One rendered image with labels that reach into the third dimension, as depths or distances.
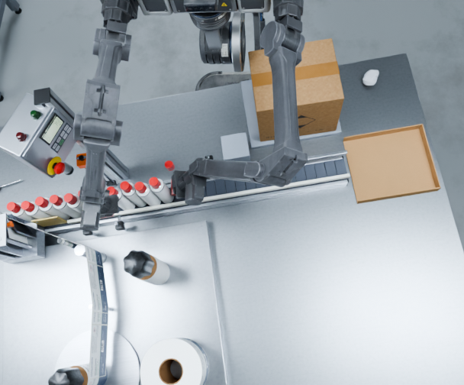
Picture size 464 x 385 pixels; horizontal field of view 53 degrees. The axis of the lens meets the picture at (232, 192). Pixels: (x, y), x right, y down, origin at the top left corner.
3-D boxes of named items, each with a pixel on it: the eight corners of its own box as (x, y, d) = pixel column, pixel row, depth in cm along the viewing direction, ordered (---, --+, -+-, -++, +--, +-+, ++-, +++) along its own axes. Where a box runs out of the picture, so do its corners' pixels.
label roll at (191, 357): (141, 360, 164) (128, 363, 150) (188, 325, 165) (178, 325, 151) (172, 412, 158) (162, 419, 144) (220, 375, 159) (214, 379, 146)
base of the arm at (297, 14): (302, 11, 137) (304, -18, 126) (302, 34, 135) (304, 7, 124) (273, 11, 138) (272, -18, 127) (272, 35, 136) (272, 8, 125)
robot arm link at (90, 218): (110, 188, 143) (80, 184, 140) (105, 224, 140) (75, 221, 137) (108, 198, 154) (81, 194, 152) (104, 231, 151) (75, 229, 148)
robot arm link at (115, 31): (127, 19, 135) (108, 14, 133) (123, 50, 132) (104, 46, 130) (125, 37, 143) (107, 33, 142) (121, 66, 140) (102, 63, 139)
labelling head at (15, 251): (10, 263, 179) (-34, 253, 154) (10, 231, 182) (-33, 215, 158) (45, 258, 178) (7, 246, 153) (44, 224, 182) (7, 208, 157)
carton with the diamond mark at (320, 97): (259, 142, 185) (256, 111, 159) (252, 88, 192) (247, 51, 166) (336, 131, 183) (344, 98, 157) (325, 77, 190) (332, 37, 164)
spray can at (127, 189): (133, 205, 180) (114, 189, 161) (138, 192, 181) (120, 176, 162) (145, 209, 179) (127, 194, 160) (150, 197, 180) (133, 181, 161)
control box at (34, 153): (28, 166, 144) (-9, 143, 126) (57, 121, 148) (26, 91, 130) (55, 179, 142) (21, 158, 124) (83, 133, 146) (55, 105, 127)
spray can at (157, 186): (160, 204, 179) (146, 189, 160) (161, 191, 181) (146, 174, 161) (174, 203, 179) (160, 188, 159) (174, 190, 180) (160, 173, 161)
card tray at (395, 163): (357, 204, 176) (359, 201, 172) (343, 140, 184) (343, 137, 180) (437, 191, 174) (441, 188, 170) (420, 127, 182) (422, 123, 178)
